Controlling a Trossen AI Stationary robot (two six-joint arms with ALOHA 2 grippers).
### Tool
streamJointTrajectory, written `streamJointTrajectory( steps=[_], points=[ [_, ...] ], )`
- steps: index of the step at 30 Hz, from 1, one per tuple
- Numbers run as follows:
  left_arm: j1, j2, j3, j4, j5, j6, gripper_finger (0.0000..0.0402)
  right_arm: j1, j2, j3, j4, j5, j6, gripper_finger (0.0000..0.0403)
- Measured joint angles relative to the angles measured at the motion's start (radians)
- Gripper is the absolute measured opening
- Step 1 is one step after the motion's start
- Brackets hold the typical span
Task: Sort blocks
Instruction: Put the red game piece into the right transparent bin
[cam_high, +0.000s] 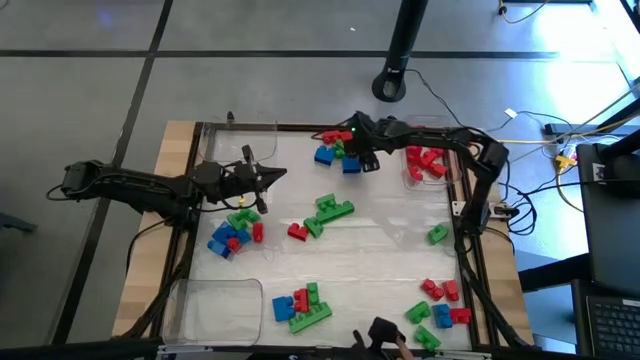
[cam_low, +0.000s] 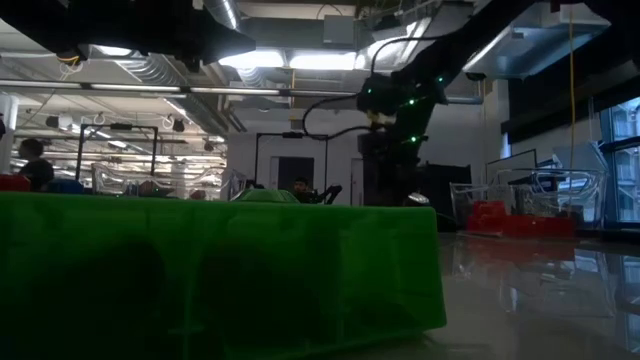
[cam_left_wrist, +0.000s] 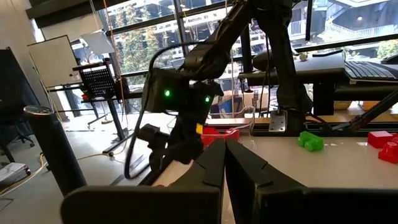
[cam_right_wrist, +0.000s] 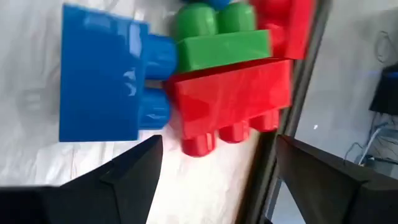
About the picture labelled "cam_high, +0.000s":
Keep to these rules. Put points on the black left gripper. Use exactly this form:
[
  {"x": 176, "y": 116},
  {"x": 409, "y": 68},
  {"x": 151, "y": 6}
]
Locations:
[{"x": 225, "y": 182}]

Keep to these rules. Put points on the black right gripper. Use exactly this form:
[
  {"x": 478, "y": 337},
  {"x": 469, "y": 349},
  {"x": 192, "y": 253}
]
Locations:
[{"x": 367, "y": 135}]

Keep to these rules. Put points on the red two-stud toy block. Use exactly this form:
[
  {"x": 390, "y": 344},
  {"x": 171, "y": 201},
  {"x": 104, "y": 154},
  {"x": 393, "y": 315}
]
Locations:
[{"x": 430, "y": 159}]

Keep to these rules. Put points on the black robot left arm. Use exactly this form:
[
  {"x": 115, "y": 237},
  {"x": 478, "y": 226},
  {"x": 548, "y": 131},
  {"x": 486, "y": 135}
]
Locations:
[{"x": 130, "y": 185}]

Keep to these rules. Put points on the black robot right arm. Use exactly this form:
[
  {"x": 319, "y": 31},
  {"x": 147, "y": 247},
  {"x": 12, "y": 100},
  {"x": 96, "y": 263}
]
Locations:
[{"x": 450, "y": 137}]

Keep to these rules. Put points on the clear plastic bin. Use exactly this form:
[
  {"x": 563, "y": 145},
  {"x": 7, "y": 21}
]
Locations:
[
  {"x": 225, "y": 145},
  {"x": 445, "y": 125},
  {"x": 215, "y": 312}
]

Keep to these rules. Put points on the long green toy block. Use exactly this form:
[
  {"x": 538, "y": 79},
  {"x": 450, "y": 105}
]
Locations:
[
  {"x": 310, "y": 318},
  {"x": 337, "y": 212}
]

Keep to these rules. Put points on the black corrugated stand pole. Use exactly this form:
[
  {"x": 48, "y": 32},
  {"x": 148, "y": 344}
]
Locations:
[{"x": 400, "y": 45}]

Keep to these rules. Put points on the small grey adapter box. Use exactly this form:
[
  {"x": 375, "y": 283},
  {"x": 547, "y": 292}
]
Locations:
[{"x": 500, "y": 211}]

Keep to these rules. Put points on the white paper tag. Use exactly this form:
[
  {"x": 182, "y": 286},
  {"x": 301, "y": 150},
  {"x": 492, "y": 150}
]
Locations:
[{"x": 511, "y": 113}]

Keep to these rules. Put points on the grey chair base leg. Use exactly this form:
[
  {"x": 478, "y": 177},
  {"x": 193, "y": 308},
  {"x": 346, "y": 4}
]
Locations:
[{"x": 15, "y": 222}]

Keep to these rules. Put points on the black laptop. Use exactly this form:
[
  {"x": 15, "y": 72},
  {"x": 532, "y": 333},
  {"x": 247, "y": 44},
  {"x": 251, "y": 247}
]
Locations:
[{"x": 615, "y": 325}]

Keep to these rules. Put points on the black table frame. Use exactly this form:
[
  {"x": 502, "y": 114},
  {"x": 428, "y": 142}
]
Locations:
[{"x": 199, "y": 142}]

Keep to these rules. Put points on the silver mounting bracket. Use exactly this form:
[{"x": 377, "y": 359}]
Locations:
[{"x": 458, "y": 207}]

